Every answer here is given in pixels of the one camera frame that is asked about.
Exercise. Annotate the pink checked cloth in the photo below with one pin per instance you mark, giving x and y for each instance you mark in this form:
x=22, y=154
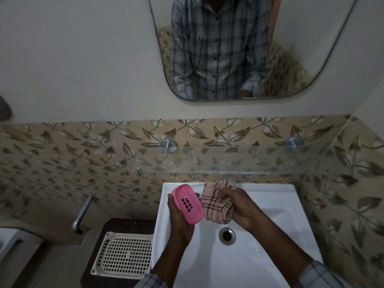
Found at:
x=214, y=205

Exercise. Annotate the person's right thumb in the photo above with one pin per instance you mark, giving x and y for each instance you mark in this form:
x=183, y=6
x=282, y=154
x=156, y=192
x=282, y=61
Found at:
x=229, y=193

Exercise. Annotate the person's right hand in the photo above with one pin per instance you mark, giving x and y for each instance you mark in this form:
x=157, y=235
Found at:
x=246, y=211

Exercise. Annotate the person's right forearm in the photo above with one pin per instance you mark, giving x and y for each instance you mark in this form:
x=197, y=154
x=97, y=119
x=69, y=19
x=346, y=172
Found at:
x=282, y=245

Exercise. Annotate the person's left thumb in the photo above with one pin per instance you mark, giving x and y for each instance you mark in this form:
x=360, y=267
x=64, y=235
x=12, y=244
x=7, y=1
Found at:
x=170, y=200

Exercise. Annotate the metal sink drain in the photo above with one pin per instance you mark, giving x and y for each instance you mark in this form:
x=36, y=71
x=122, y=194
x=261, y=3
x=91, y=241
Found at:
x=227, y=236

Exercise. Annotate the clear glass shelf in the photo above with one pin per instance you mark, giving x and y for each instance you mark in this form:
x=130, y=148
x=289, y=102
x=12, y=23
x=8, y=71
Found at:
x=255, y=160

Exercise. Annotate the small metal wall peg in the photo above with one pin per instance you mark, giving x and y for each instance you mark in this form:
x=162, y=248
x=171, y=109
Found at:
x=139, y=171

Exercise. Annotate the person's left forearm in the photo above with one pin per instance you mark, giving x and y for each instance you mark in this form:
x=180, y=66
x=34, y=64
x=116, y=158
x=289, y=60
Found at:
x=169, y=260

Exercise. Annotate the pink plastic soap dish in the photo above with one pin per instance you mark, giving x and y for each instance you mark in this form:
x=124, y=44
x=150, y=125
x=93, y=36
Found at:
x=187, y=203

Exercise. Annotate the dark brown stool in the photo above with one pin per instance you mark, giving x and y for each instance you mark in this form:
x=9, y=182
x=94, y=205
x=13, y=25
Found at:
x=120, y=225

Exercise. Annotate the person's left hand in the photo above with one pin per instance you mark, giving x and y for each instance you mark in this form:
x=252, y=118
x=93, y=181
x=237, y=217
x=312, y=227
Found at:
x=180, y=227

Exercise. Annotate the round metal shelf bracket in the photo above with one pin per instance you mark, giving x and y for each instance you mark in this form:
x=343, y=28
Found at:
x=168, y=145
x=292, y=143

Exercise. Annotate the white ceramic toilet tank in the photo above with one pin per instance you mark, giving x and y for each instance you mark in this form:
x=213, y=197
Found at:
x=15, y=251

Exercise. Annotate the metal wall tap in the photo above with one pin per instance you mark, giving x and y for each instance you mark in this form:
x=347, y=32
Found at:
x=81, y=212

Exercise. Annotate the white ceramic sink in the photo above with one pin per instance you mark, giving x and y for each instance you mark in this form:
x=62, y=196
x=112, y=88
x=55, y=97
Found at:
x=264, y=206

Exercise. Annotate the rounded wall mirror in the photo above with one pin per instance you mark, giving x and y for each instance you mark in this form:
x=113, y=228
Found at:
x=300, y=41

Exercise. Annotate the cream perforated plastic tray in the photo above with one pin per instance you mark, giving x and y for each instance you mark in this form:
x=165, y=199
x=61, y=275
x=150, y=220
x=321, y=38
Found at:
x=126, y=254

